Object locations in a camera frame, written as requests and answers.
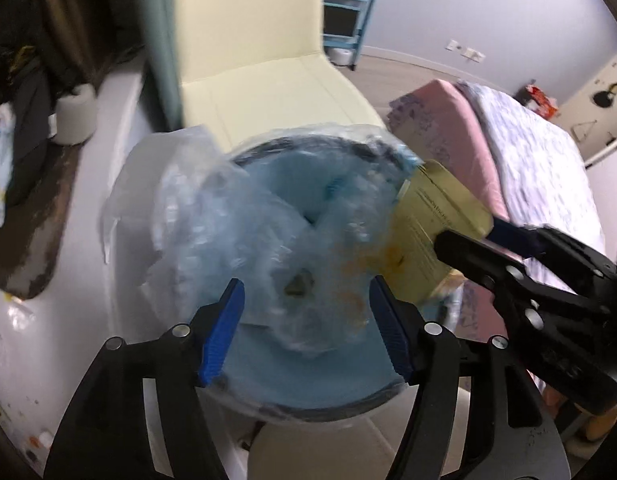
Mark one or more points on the blue trash bin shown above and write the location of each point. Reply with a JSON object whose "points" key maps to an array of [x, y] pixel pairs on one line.
{"points": [[308, 380]]}

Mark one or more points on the clear plastic bag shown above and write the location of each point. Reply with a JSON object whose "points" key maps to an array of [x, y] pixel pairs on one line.
{"points": [[268, 240]]}

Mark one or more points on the pale yellow pouch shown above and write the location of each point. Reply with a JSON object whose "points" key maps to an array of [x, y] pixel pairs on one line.
{"points": [[433, 215]]}

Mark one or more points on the white wall outlet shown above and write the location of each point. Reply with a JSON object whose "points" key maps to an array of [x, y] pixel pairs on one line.
{"points": [[473, 54], [453, 45]]}

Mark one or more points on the white toilet paper roll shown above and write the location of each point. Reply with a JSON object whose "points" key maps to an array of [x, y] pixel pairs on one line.
{"points": [[341, 56], [76, 115]]}

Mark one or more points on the teal window frame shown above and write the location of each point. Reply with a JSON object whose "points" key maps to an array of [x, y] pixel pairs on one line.
{"points": [[161, 35]]}

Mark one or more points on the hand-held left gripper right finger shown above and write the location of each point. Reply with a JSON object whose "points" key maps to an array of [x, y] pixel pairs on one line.
{"points": [[393, 330]]}

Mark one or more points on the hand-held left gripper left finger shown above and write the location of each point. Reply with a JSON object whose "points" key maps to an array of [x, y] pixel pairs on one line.
{"points": [[221, 330]]}

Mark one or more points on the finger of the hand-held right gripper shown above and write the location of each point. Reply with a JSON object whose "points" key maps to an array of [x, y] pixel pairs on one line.
{"points": [[478, 260], [516, 240]]}

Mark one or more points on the pink mattress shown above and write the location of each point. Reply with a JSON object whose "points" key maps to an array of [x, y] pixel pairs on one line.
{"points": [[438, 120]]}

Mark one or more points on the black bag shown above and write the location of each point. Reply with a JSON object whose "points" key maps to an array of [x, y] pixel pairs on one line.
{"points": [[33, 110]]}

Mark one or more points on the brown curtain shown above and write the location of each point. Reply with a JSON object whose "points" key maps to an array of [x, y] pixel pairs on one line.
{"points": [[73, 10]]}

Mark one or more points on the blue ladder shelf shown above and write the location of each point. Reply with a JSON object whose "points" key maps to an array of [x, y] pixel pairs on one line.
{"points": [[348, 5]]}

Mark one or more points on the red snack packet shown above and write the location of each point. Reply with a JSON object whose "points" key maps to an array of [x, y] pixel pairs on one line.
{"points": [[538, 97]]}

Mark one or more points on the dark brown mat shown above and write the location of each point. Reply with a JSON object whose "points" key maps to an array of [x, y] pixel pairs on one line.
{"points": [[33, 220]]}

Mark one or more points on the cream cabinet with black stickers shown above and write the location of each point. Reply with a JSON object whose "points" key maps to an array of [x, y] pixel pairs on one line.
{"points": [[588, 125]]}

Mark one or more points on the cream chair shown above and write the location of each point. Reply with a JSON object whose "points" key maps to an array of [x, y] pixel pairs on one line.
{"points": [[248, 35]]}

